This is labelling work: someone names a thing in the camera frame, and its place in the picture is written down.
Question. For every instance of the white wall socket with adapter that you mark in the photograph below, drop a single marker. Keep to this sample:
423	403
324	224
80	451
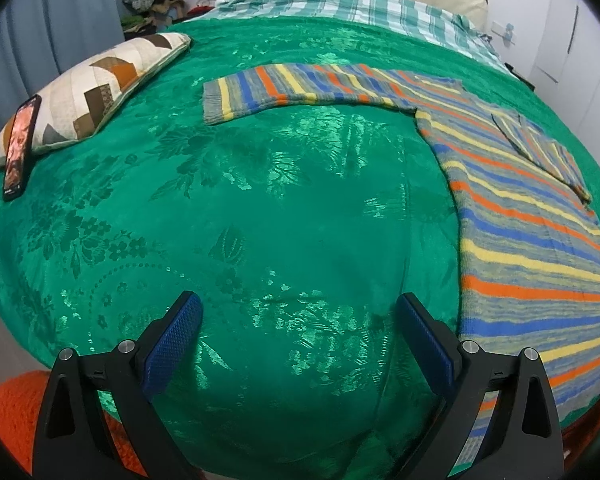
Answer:
503	31

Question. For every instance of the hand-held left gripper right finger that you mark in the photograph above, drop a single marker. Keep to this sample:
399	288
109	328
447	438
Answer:
427	347

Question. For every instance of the green floral blanket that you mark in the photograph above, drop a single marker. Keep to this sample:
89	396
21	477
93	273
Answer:
260	210

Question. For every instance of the green plaid bed sheet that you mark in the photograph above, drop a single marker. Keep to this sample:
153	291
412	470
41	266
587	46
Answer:
355	5

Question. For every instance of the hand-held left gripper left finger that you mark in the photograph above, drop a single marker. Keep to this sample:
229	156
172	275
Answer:
172	345

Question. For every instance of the striped knit sweater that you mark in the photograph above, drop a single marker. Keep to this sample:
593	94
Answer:
530	240

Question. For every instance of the pile of clothes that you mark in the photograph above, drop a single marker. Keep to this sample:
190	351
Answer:
170	7

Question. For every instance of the orange shaggy rug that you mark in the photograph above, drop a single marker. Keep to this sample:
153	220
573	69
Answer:
15	405

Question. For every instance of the patchwork pillow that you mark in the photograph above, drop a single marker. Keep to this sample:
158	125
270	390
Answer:
80	95

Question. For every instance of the grey curtain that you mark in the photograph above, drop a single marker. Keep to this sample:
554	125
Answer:
55	20

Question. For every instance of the black smartphone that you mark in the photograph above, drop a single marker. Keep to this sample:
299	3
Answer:
20	150

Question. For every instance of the white wardrobe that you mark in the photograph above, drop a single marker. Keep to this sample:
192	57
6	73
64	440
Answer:
590	60

